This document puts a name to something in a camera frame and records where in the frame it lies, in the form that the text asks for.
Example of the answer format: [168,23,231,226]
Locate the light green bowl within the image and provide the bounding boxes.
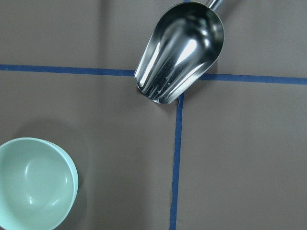
[0,138,78,230]

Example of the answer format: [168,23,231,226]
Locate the metal ice scoop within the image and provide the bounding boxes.
[134,0,224,104]

